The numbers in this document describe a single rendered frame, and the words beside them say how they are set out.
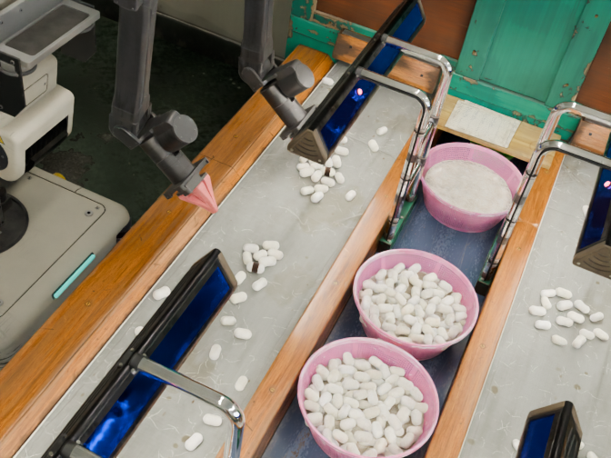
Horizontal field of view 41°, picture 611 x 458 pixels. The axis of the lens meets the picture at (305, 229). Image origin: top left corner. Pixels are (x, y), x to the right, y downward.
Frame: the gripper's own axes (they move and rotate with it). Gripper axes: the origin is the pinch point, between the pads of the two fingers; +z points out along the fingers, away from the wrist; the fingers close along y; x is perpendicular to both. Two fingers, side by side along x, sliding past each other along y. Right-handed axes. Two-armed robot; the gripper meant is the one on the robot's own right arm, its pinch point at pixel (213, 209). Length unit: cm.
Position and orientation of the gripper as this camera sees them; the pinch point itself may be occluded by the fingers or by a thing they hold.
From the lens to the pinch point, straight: 169.2
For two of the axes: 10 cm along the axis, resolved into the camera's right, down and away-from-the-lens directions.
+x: -6.8, 2.8, 6.7
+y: 4.1, -6.2, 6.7
